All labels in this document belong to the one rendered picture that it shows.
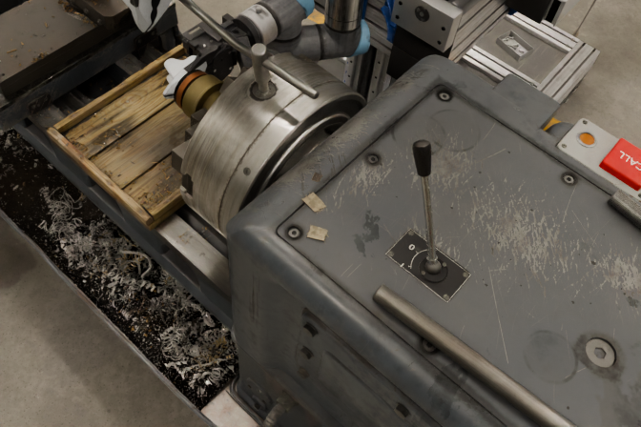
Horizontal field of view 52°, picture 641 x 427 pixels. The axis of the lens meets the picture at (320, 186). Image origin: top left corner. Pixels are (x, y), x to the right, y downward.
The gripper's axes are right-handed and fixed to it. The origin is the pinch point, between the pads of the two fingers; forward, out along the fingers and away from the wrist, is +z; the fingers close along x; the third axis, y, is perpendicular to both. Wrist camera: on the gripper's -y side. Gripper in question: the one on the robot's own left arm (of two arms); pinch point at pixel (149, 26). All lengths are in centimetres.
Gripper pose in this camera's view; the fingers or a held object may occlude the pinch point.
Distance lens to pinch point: 95.5
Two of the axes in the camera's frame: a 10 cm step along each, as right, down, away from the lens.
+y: -7.4, -5.9, 3.3
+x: -6.0, 3.7, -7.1
